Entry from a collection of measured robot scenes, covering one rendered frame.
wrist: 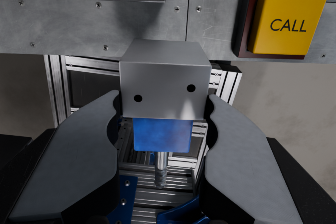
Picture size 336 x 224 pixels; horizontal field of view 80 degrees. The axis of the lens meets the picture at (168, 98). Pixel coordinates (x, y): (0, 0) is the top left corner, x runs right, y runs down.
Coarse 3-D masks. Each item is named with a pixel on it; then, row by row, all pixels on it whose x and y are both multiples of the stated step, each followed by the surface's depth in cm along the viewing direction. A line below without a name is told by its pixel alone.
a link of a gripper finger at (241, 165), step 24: (216, 96) 12; (216, 120) 10; (240, 120) 10; (216, 144) 8; (240, 144) 8; (264, 144) 8; (216, 168) 7; (240, 168) 7; (264, 168) 7; (216, 192) 6; (240, 192) 6; (264, 192) 6; (288, 192) 6; (216, 216) 7; (240, 216) 6; (264, 216) 6; (288, 216) 6
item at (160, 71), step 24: (144, 48) 13; (168, 48) 13; (192, 48) 14; (120, 72) 11; (144, 72) 11; (168, 72) 11; (192, 72) 11; (144, 96) 12; (168, 96) 12; (192, 96) 12; (144, 120) 14; (168, 120) 14; (192, 120) 14; (144, 144) 15; (168, 144) 15
